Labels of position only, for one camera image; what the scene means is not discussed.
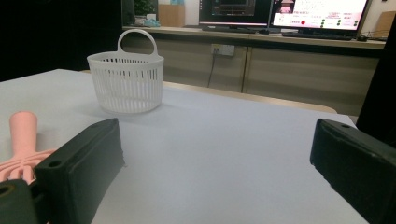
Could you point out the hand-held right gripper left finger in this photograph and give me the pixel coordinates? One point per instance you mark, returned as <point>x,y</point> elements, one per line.
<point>77,161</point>

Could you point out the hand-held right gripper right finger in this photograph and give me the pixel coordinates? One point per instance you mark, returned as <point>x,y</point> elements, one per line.
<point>358,161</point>

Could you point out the pink hairbrush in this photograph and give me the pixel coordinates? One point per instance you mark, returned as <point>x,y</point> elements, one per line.
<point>23,130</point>

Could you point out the white plastic basket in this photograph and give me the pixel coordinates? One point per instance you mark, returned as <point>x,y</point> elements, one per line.
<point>124,93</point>

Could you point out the black curtain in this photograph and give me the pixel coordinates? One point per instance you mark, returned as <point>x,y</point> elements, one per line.
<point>379,93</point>
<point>46,31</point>

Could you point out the long beige counter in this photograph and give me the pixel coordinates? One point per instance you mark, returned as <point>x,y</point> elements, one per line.
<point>280,68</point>

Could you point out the black computer mouse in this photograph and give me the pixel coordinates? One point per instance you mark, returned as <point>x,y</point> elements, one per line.
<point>361,38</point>

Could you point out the black keyboard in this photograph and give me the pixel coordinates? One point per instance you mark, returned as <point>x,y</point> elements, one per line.
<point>233,29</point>
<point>317,35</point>

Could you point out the leaning cardboard sheet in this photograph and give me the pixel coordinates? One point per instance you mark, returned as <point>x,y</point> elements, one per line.
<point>386,23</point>

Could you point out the bright-screen computer monitor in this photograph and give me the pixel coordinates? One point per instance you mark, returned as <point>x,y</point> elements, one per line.
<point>320,15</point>

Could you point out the teal cloth bundle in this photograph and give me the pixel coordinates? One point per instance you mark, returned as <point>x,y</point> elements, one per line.
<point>152,23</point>

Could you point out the green potted plant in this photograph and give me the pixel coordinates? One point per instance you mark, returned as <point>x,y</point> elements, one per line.
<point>144,6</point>

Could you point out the brown cardboard box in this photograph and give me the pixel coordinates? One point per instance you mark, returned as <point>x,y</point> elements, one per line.
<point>171,15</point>

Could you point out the dark-screen computer monitor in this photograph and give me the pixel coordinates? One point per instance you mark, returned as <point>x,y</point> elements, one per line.
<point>233,12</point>

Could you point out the white wall socket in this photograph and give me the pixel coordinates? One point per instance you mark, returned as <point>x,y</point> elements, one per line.
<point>223,49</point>

